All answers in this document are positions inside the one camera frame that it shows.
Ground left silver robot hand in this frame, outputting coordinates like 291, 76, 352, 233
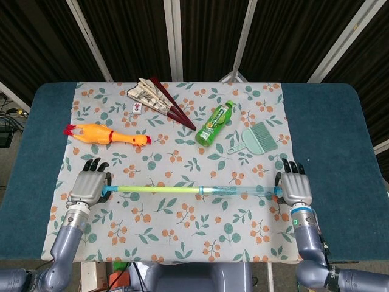
70, 157, 112, 206

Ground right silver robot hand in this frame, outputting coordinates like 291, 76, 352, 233
274, 158, 314, 209

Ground blue green water gun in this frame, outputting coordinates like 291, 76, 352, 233
102, 184, 285, 198

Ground mint green hand brush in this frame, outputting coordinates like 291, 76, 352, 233
227, 122, 278, 157

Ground yellow rubber chicken toy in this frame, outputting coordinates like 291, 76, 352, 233
63, 123, 152, 150

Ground blue felt table cover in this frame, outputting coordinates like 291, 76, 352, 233
0, 82, 389, 264

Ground white table leg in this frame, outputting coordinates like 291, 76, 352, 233
81, 262, 98, 292

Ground floral print tablecloth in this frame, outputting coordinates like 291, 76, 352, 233
40, 81, 314, 263

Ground green drink bottle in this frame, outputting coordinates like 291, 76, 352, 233
194, 100, 238, 147

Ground folding paper fan maroon ribs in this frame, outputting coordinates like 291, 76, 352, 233
126, 76, 197, 131

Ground grey robot torso base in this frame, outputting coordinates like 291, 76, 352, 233
143, 262, 253, 292

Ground white partition frame post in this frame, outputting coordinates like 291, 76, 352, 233
66, 0, 114, 82
218, 0, 260, 83
306, 0, 376, 83
163, 0, 185, 82

